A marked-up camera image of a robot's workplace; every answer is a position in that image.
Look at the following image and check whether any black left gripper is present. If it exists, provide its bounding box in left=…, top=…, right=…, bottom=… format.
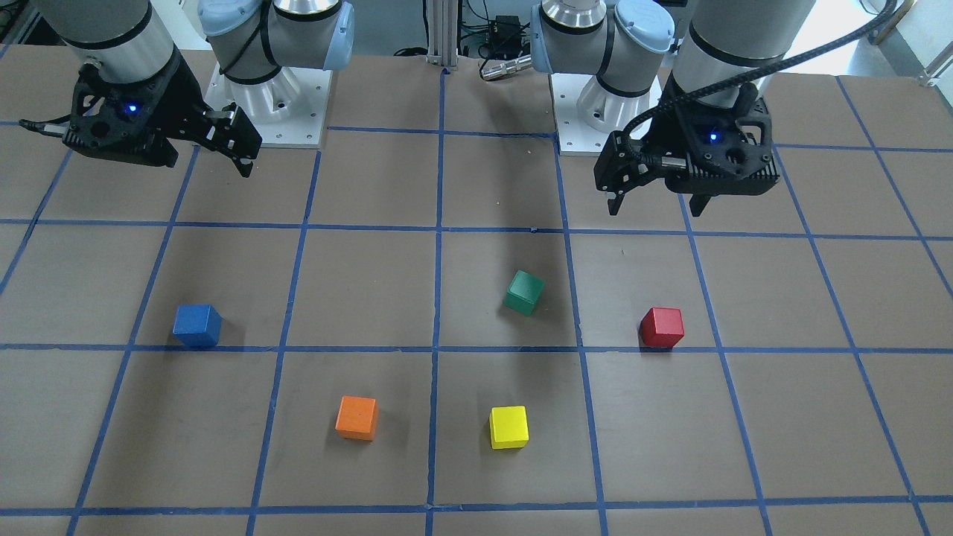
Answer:
left=593, top=82, right=780, bottom=217

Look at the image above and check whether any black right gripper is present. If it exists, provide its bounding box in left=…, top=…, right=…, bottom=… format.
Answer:
left=63, top=50, right=262, bottom=179

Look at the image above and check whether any red wooden block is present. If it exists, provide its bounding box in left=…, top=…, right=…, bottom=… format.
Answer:
left=640, top=307, right=685, bottom=348

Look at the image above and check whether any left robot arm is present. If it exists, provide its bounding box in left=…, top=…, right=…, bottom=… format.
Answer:
left=530, top=1, right=814, bottom=217

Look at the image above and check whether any green wooden block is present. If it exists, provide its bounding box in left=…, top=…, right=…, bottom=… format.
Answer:
left=503, top=270, right=545, bottom=316

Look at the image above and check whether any blue wooden block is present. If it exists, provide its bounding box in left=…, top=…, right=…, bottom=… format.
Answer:
left=171, top=303, right=222, bottom=348

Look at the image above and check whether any yellow wooden block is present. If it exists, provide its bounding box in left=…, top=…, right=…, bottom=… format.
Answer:
left=488, top=405, right=529, bottom=449

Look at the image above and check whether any orange wooden block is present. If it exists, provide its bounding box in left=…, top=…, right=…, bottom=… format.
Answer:
left=334, top=395, right=379, bottom=441

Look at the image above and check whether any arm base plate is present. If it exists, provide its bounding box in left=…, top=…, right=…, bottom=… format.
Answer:
left=549, top=71, right=665, bottom=156
left=205, top=65, right=336, bottom=150

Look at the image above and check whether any black braided cable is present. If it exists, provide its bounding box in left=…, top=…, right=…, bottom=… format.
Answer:
left=622, top=0, right=899, bottom=150

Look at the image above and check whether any aluminium frame post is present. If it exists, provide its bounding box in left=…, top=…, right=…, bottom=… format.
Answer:
left=424, top=0, right=460, bottom=71

